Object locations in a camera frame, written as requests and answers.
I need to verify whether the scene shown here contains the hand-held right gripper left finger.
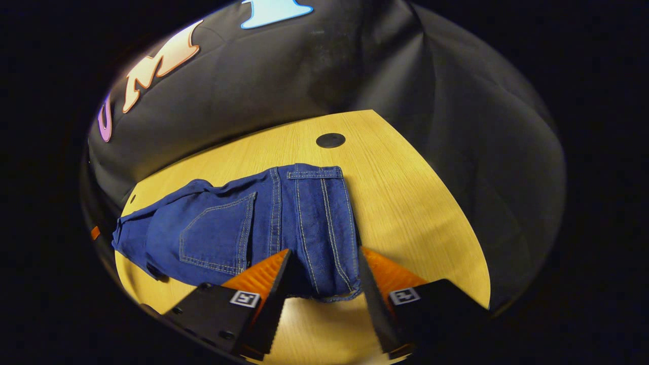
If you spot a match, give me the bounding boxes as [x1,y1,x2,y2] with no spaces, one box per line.
[162,248,293,361]

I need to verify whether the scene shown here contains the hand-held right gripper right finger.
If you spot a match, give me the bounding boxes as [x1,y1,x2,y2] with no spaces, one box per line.
[358,246,490,360]

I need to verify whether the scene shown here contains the blue denim jeans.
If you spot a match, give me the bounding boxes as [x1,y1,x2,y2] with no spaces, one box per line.
[112,163,363,303]

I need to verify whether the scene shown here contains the black backdrop cloth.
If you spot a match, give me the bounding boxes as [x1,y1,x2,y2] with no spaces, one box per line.
[81,0,567,315]

